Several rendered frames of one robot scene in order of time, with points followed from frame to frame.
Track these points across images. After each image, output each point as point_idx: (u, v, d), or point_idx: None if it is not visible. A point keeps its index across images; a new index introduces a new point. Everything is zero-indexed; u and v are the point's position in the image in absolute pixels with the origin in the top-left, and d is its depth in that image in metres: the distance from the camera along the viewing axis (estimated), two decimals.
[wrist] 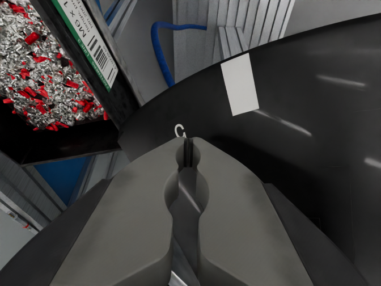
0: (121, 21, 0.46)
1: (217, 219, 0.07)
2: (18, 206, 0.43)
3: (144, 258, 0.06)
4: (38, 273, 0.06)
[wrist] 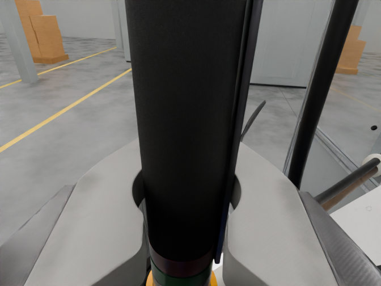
0: None
1: (247, 219, 0.07)
2: None
3: (118, 256, 0.06)
4: None
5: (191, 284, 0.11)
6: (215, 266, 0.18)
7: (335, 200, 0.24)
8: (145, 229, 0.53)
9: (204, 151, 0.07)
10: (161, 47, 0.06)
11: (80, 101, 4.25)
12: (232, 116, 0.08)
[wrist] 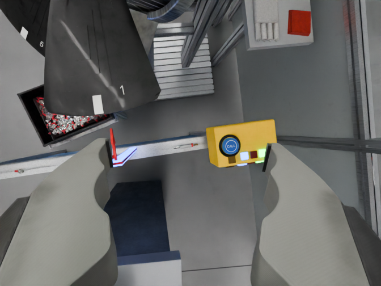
0: None
1: (282, 225, 0.07)
2: (168, 141, 0.75)
3: (87, 260, 0.06)
4: None
5: None
6: None
7: None
8: None
9: None
10: None
11: None
12: None
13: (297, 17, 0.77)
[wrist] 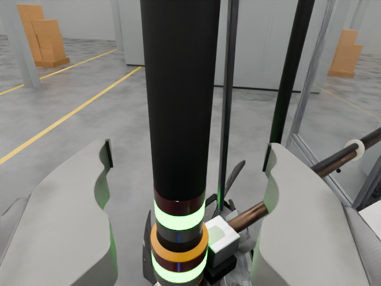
0: None
1: (282, 225, 0.07)
2: None
3: (87, 260, 0.06)
4: None
5: (186, 222, 0.14)
6: (208, 227, 0.21)
7: None
8: (212, 217, 0.52)
9: (193, 110, 0.10)
10: (164, 39, 0.09)
11: (82, 106, 4.35)
12: (225, 89, 0.11)
13: None
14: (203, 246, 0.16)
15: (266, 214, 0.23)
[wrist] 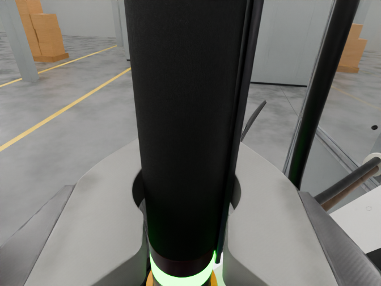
0: None
1: (247, 219, 0.07)
2: None
3: (118, 256, 0.06)
4: None
5: (191, 284, 0.11)
6: (215, 266, 0.18)
7: (335, 200, 0.24)
8: None
9: (204, 151, 0.07)
10: (160, 47, 0.05)
11: (80, 100, 4.25)
12: (232, 116, 0.08)
13: None
14: None
15: None
